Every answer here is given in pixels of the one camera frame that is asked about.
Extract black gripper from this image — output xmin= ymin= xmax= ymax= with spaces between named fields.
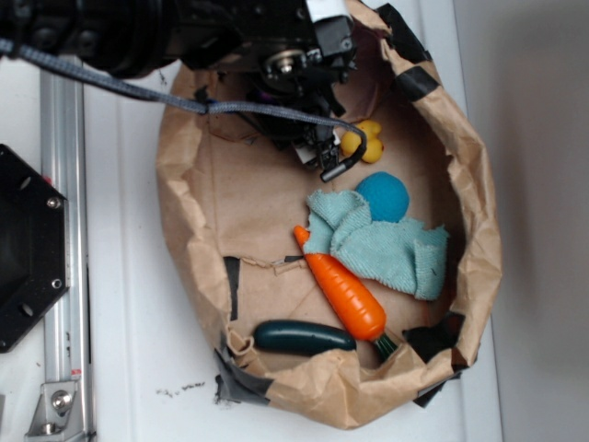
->
xmin=179 ymin=1 xmax=358 ymax=181

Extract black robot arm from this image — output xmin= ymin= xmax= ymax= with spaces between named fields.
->
xmin=1 ymin=1 xmax=366 ymax=181

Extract yellow rubber duck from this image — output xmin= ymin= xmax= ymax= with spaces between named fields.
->
xmin=341 ymin=120 xmax=384 ymax=164

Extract brown paper bag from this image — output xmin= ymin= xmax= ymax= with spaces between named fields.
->
xmin=156 ymin=1 xmax=502 ymax=429

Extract blue ball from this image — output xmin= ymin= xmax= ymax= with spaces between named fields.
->
xmin=355 ymin=171 xmax=410 ymax=223

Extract light blue cloth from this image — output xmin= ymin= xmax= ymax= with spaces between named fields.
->
xmin=304 ymin=191 xmax=449 ymax=301

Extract orange plastic carrot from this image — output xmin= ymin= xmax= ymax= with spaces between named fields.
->
xmin=294 ymin=226 xmax=398 ymax=362

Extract dark green toy cucumber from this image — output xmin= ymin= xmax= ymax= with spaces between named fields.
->
xmin=253 ymin=320 xmax=357 ymax=355

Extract white plastic bin lid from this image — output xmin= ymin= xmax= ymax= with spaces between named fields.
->
xmin=82 ymin=0 xmax=505 ymax=442

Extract aluminium rail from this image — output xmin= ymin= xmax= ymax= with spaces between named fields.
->
xmin=24 ymin=73 xmax=96 ymax=441

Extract grey braided cable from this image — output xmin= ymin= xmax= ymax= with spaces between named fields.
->
xmin=0 ymin=38 xmax=368 ymax=183

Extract black octagonal mount plate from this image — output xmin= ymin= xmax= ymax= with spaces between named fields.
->
xmin=1 ymin=145 xmax=68 ymax=354

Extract metal corner bracket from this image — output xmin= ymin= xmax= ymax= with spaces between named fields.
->
xmin=24 ymin=380 xmax=87 ymax=442

